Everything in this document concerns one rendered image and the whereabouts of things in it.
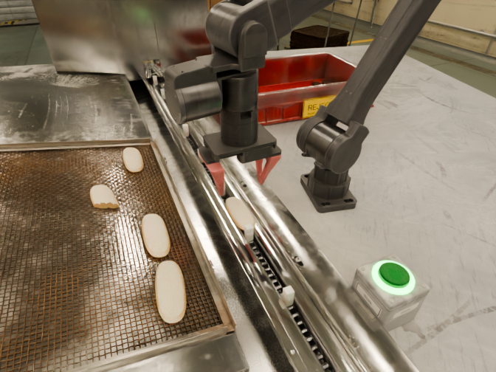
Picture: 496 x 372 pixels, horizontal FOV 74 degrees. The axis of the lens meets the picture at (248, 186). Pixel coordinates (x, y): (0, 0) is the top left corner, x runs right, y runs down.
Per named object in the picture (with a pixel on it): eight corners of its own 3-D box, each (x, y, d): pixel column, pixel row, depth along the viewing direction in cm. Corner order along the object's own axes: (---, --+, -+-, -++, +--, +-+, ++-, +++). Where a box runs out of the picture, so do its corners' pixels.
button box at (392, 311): (411, 334, 50) (437, 291, 43) (370, 356, 47) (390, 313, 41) (374, 292, 56) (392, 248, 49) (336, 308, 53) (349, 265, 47)
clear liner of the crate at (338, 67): (379, 108, 106) (386, 77, 100) (235, 131, 94) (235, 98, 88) (325, 75, 132) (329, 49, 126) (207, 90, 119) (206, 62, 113)
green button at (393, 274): (413, 286, 45) (417, 279, 44) (390, 297, 43) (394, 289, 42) (392, 264, 47) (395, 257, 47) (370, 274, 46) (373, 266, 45)
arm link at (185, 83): (269, 20, 38) (232, 9, 44) (176, 33, 33) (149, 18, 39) (266, 115, 45) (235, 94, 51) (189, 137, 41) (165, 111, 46)
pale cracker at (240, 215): (260, 228, 59) (260, 224, 58) (240, 234, 58) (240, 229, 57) (238, 195, 66) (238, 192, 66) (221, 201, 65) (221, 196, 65)
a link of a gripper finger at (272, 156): (280, 190, 56) (283, 143, 51) (242, 201, 54) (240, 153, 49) (263, 170, 61) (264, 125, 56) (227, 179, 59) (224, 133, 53)
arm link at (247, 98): (266, 65, 43) (244, 54, 47) (220, 74, 40) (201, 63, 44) (265, 114, 47) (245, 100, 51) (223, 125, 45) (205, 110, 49)
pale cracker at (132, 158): (145, 172, 65) (145, 167, 65) (125, 173, 64) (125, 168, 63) (139, 148, 73) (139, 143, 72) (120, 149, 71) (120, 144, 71)
